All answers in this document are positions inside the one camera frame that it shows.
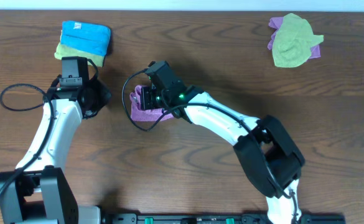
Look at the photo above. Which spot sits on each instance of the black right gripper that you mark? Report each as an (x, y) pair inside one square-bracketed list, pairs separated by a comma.
[(145, 102)]

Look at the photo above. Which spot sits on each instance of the purple microfibre cloth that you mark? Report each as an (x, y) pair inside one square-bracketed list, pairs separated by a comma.
[(137, 114)]

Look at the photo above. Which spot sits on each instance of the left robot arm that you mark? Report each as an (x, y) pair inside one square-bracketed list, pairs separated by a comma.
[(36, 191)]

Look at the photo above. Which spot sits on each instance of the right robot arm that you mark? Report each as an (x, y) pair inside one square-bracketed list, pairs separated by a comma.
[(268, 156)]

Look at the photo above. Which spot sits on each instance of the folded green cloth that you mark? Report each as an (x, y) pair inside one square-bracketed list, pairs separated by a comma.
[(65, 51)]

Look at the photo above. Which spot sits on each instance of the folded blue cloth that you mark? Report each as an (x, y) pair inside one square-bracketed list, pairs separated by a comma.
[(91, 38)]

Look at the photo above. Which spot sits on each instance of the crumpled green cloth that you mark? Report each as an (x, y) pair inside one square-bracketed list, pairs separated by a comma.
[(293, 42)]

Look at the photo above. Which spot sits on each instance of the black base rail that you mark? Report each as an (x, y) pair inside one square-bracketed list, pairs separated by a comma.
[(248, 218)]

